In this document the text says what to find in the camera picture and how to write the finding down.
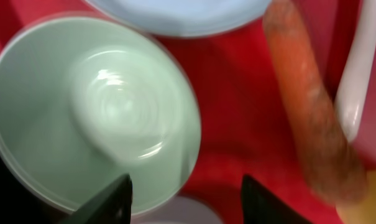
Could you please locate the light blue plate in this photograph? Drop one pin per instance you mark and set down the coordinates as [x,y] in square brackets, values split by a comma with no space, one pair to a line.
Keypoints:
[183,18]

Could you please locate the light blue bowl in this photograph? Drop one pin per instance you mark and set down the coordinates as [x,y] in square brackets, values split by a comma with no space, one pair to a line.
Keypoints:
[180,210]

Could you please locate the orange carrot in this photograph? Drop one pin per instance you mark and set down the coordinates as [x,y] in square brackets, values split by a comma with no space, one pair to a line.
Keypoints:
[331,167]

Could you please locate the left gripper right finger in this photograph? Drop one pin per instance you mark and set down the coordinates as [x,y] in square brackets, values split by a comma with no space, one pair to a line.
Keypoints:
[260,206]

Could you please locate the green bowl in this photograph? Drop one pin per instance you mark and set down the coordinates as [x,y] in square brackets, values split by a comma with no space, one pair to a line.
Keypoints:
[85,100]

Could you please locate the white plastic spoon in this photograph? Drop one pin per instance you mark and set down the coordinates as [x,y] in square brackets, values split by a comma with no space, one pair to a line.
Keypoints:
[352,90]

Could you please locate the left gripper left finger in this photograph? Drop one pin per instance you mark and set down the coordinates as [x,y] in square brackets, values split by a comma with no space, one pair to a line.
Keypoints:
[111,205]

